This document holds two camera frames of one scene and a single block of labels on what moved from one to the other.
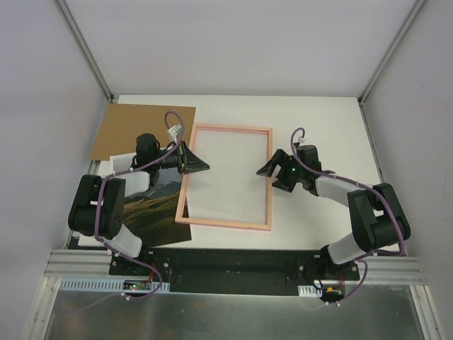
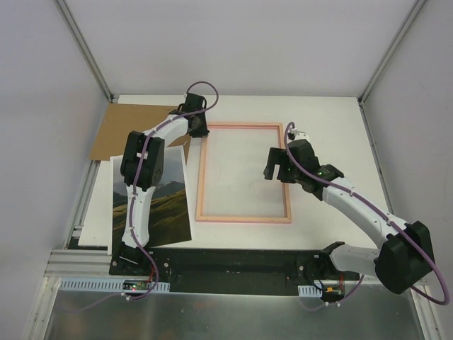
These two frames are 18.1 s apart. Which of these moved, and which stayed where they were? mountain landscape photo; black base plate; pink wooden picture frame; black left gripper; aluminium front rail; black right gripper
Moved: pink wooden picture frame; black left gripper
Stayed: black base plate; aluminium front rail; mountain landscape photo; black right gripper
